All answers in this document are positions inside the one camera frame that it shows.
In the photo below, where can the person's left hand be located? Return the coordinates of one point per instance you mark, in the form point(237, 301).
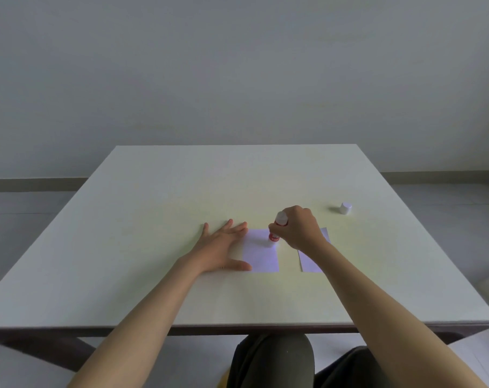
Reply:
point(212, 254)

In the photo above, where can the person's right hand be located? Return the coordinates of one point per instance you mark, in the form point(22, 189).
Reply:
point(301, 230)

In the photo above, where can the person's left little finger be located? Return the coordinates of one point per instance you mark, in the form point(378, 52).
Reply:
point(205, 231)

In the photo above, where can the person's left thumb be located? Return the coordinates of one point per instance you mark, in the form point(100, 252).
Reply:
point(240, 265)

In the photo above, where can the person's right fingers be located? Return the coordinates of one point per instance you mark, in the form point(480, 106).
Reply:
point(277, 231)

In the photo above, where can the red and white glue stick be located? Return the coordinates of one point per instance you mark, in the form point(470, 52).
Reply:
point(280, 218)

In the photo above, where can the white paper sheet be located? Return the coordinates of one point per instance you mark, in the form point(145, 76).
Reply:
point(309, 265)
point(264, 256)

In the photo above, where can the person's left forearm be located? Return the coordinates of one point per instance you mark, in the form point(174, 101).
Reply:
point(139, 319)

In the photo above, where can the person's right forearm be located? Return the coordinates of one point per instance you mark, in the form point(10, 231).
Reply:
point(382, 319)

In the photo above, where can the white glue stick cap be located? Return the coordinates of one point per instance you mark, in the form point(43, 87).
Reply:
point(345, 208)

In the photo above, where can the person's dark trousers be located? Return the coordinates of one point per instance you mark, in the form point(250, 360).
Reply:
point(277, 363)

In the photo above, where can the grey baseboard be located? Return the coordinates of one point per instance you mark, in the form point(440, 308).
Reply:
point(438, 176)

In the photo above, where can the white table with dark frame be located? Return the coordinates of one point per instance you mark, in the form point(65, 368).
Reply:
point(147, 189)

